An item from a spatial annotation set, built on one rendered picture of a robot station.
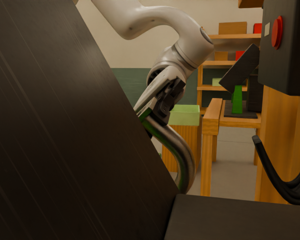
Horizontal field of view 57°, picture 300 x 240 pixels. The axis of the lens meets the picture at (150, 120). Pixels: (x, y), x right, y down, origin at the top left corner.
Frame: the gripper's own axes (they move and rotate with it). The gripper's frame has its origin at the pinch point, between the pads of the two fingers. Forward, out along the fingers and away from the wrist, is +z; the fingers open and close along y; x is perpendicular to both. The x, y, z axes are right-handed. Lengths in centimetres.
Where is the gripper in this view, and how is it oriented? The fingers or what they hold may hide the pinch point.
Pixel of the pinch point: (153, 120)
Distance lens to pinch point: 44.7
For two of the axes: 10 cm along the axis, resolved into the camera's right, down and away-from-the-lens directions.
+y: 6.4, -6.1, -4.8
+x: 7.5, 6.3, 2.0
